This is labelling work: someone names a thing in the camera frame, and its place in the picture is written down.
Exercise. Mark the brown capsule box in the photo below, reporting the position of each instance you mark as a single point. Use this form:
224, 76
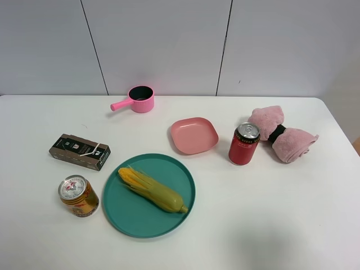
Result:
80, 151

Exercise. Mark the pink square plate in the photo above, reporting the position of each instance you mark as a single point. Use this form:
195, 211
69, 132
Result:
193, 135

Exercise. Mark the pink toy saucepan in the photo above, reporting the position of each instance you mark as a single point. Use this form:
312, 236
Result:
140, 99

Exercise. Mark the toy corn cob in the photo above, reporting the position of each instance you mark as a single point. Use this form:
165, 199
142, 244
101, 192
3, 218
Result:
149, 188

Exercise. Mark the red drink can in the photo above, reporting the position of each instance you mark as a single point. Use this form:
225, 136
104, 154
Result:
245, 140

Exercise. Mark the teal round plate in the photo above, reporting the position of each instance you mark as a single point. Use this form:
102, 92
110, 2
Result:
136, 216

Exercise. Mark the black band on towel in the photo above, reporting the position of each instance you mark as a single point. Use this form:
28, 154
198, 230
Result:
276, 133

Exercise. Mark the pink rolled towel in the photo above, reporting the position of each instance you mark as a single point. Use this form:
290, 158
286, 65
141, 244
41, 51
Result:
289, 146

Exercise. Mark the gold drink can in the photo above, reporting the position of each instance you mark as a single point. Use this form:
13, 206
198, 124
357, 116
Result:
78, 196

